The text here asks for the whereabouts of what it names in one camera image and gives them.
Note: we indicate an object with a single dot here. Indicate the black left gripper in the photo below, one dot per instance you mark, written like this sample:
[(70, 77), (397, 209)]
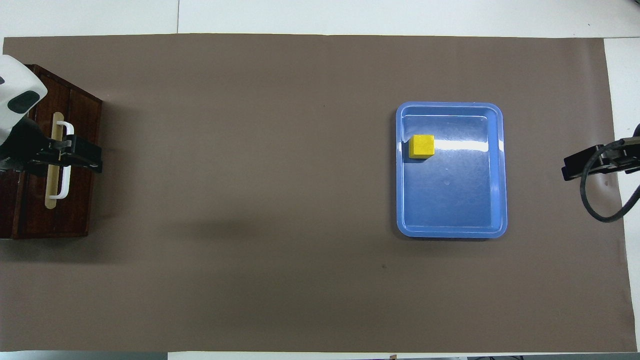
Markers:
[(27, 147)]

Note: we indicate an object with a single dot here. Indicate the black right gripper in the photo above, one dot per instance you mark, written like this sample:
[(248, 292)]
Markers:
[(622, 156)]

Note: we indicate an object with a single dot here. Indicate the wooden drawer with dark front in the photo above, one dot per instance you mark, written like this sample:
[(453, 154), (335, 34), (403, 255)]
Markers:
[(40, 220)]

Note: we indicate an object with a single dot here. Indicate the yellow cube block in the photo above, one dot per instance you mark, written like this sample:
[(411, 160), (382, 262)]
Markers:
[(421, 146)]

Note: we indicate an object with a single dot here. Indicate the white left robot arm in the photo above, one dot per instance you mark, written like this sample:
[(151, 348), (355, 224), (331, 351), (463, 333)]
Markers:
[(15, 85)]

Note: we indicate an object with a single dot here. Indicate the dark wooden cabinet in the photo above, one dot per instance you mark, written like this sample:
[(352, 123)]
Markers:
[(82, 210)]

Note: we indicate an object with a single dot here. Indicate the blue plastic tray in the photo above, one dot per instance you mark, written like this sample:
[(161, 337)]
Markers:
[(450, 200)]

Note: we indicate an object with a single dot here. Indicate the brown table mat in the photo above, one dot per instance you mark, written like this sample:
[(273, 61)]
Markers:
[(250, 200)]

